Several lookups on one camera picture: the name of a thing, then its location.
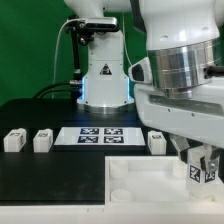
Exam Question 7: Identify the grey camera cable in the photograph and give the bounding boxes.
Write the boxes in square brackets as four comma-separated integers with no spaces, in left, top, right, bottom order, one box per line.
[51,18,83,100]

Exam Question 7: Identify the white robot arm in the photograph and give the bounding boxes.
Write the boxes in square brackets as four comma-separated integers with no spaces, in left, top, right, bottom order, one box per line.
[64,0,224,173]

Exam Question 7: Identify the black camera on stand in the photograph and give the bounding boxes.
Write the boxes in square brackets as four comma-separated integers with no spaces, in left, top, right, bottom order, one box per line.
[70,17,121,107]

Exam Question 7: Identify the black base cables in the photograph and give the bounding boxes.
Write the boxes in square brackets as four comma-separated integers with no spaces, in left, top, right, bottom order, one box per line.
[32,79,83,100]

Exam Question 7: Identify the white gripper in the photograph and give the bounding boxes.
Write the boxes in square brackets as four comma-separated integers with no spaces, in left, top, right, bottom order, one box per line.
[134,81,224,173]

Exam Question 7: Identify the white sheet with markers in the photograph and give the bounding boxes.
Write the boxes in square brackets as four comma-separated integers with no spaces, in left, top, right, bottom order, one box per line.
[55,127,145,146]

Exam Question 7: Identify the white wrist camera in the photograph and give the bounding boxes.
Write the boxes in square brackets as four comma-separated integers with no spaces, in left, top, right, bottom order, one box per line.
[128,57,153,84]

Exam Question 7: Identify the white square table top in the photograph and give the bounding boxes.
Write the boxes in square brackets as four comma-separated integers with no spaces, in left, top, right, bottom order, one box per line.
[105,156,224,204]

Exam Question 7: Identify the white L-shaped fence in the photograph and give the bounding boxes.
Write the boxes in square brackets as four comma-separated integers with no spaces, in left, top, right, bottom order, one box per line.
[0,159,224,224]

